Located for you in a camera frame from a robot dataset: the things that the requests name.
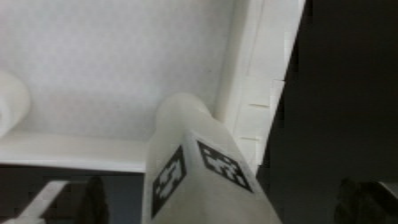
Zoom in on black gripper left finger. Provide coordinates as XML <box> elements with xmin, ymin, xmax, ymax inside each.
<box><xmin>0</xmin><ymin>175</ymin><xmax>111</xmax><ymax>224</ymax></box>

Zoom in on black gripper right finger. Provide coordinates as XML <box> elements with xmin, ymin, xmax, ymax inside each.
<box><xmin>333</xmin><ymin>178</ymin><xmax>398</xmax><ymax>224</ymax></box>

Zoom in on white desk leg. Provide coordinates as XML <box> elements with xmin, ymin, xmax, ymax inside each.
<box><xmin>141</xmin><ymin>93</ymin><xmax>282</xmax><ymax>224</ymax></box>

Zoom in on white desk top tray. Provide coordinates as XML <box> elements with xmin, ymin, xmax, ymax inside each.
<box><xmin>0</xmin><ymin>0</ymin><xmax>308</xmax><ymax>172</ymax></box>

